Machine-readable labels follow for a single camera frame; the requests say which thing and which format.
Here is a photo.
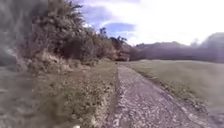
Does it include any grass verge with leaves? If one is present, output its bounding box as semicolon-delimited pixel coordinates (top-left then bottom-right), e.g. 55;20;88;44
0;58;120;128

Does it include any grey gravel path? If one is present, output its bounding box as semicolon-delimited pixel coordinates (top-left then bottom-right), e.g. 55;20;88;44
105;63;214;128

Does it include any distant wooded hill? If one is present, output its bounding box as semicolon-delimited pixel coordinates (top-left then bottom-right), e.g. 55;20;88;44
128;32;224;64

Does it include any row of trees and bushes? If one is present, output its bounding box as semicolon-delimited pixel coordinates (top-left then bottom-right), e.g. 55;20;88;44
0;0;132;68

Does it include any green grass field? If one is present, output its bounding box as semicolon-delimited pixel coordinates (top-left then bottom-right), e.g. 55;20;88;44
121;59;224;118

